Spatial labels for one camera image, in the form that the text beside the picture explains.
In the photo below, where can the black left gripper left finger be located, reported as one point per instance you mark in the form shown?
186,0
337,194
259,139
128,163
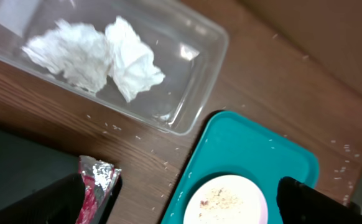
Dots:
60,202

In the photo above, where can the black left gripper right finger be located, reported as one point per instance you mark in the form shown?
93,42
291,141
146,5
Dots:
300,204

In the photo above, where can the red snack wrapper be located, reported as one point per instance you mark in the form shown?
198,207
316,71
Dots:
100,179

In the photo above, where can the white napkin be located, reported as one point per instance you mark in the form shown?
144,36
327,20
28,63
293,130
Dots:
77,51
133,69

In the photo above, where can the black tray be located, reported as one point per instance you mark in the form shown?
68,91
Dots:
27,167

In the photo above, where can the teal plastic tray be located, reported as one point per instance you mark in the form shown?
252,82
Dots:
233,144

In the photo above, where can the clear plastic bin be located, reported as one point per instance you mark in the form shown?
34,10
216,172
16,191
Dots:
187,47

